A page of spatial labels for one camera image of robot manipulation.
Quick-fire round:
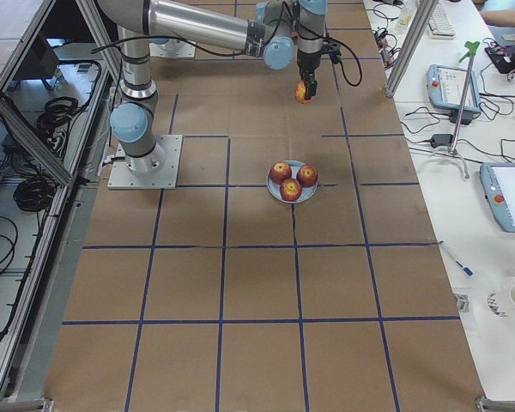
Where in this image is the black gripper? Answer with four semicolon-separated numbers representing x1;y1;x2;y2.
297;38;341;100

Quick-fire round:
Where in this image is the yellow-red apple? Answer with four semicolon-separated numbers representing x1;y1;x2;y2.
294;81;312;104

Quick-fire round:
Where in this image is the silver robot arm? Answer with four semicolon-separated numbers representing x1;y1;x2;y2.
99;1;340;179
149;38;184;50

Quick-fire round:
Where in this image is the red apple plate side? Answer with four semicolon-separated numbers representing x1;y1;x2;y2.
296;164;318;188

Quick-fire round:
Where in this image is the red apple plate back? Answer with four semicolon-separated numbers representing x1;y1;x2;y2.
269;161;292;185

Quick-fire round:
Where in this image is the red apple plate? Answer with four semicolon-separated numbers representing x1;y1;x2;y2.
269;161;292;185
279;179;302;203

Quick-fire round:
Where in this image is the red apple plate front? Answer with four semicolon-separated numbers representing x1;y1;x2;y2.
279;179;302;203

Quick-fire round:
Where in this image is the light blue plate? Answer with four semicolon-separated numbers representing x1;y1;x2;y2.
266;160;318;203

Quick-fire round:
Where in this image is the clear plastic bottle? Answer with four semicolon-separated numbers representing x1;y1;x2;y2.
395;0;415;34

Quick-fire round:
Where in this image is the blue teach pendant far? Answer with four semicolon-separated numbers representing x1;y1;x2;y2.
427;64;481;114

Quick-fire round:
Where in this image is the blue teach pendant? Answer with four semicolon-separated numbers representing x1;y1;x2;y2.
479;163;515;233
427;64;481;114

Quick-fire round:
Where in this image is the black power adapter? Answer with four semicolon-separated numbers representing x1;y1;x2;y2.
429;133;453;148

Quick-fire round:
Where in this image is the white keyboard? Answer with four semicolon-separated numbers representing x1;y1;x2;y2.
428;1;456;39

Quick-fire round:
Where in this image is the green-tipped metal stand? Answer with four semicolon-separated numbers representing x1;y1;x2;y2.
448;41;480;156

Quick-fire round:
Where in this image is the blue teach pendant near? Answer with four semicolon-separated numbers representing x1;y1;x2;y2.
479;163;515;233

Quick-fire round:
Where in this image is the white blue pen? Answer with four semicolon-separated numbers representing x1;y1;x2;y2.
439;240;474;276

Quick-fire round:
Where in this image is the white mug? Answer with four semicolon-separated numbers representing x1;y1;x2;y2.
487;283;515;318

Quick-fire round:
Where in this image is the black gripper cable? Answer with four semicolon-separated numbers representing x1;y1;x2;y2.
325;37;363;87

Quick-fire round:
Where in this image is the aluminium frame post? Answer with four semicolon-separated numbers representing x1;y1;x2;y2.
384;0;437;98

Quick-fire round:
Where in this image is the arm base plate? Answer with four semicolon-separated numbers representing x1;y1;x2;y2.
107;135;183;190
149;41;196;59

